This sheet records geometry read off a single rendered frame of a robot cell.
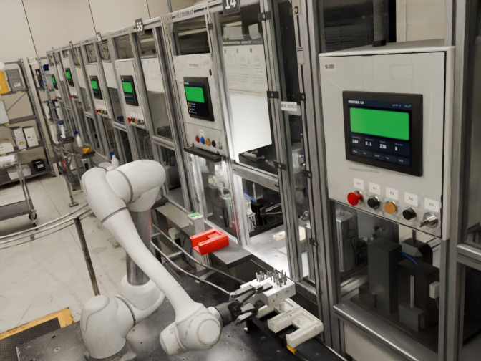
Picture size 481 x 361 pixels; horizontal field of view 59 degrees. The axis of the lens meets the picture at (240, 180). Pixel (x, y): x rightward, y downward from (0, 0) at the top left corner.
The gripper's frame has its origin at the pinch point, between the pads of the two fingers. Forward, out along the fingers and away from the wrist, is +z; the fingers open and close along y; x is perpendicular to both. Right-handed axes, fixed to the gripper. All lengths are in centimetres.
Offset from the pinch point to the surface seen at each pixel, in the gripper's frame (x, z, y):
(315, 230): -9.4, 19.2, 22.5
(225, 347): 16.4, -12.7, -28.3
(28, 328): 209, -85, -95
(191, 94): 71, 17, 68
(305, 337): -18.6, 2.8, -10.0
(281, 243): 31.6, 31.9, -3.0
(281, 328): -8.3, 0.2, -10.8
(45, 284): 273, -64, -97
